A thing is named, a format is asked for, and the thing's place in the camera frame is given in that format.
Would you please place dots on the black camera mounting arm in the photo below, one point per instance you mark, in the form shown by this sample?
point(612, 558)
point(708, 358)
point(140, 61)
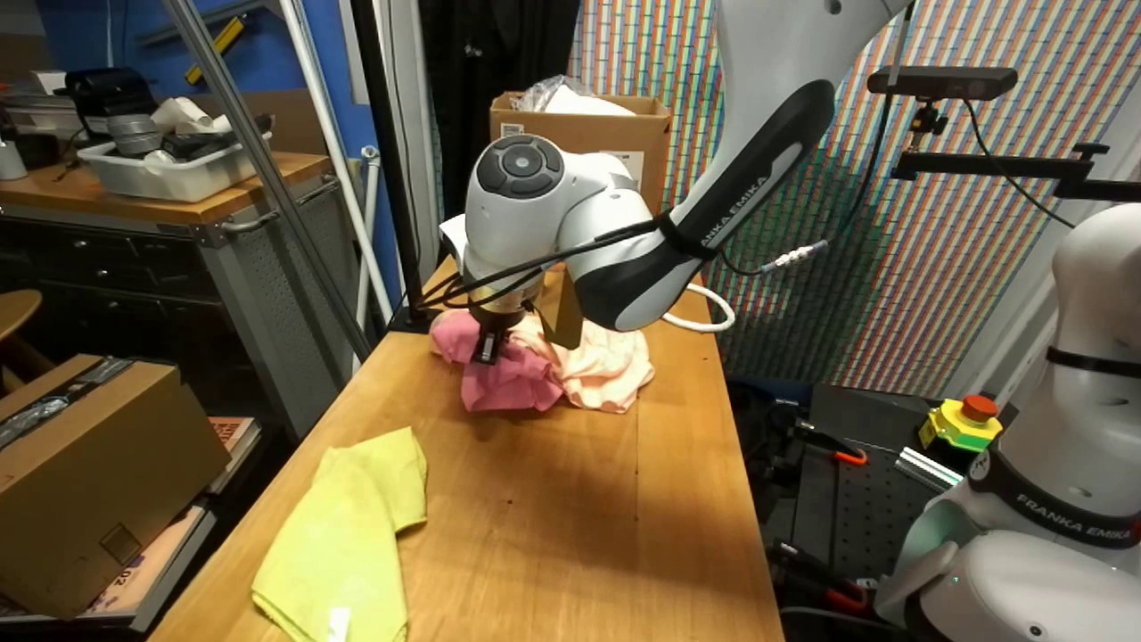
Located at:
point(1009, 164)

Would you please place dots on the black stand pole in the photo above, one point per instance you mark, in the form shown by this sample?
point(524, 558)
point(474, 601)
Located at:
point(394, 181)

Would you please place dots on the black desktop device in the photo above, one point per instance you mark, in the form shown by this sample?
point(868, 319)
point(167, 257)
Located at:
point(99, 92)

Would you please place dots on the yellow red emergency stop button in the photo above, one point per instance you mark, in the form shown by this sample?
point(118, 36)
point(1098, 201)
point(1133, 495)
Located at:
point(961, 428)

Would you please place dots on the black curtain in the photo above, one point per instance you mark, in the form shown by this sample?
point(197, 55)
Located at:
point(463, 72)

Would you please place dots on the round wooden stool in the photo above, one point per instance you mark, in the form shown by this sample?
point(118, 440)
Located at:
point(14, 313)

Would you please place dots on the white slanted pole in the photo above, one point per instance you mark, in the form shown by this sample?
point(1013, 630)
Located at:
point(326, 113)

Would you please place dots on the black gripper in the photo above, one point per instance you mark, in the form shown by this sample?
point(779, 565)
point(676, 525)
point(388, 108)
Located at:
point(492, 319)

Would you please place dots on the black orange clamp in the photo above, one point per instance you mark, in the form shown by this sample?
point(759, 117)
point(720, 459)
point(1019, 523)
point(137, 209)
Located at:
point(837, 589)
point(837, 451)

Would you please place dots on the wood-topped grey workbench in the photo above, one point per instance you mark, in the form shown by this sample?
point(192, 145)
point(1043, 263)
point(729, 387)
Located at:
point(235, 274)

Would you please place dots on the perforated backdrop screen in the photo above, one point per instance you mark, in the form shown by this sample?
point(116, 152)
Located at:
point(929, 297)

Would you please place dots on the yellow wrist camera mount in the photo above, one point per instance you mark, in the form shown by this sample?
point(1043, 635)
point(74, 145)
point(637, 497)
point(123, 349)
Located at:
point(562, 309)

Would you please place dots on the small labelled cardboard box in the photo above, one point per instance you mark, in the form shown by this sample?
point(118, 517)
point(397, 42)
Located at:
point(572, 125)

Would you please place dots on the white plastic bin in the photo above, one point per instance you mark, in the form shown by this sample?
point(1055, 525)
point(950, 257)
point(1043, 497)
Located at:
point(164, 181)

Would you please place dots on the large taped cardboard box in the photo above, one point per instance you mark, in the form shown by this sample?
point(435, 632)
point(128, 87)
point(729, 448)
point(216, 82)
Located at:
point(95, 475)

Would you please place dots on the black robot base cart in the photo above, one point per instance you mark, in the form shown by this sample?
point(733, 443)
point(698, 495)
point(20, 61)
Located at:
point(868, 500)

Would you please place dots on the clear plastic bag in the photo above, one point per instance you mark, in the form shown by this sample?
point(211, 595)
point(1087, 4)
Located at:
point(556, 93)

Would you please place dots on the pink cloth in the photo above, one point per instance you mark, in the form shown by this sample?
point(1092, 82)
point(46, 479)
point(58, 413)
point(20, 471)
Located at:
point(512, 379)

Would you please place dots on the slanted grey metal pole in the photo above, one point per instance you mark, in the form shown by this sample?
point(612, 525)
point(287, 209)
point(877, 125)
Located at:
point(253, 155)

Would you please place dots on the peach shirt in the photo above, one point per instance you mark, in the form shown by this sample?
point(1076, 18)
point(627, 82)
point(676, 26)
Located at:
point(608, 368)

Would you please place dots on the black bar camera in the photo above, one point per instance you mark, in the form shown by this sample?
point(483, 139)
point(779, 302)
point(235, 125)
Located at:
point(940, 81)

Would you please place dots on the yellow-green cloth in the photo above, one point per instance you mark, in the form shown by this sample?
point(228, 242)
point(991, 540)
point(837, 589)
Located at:
point(342, 538)

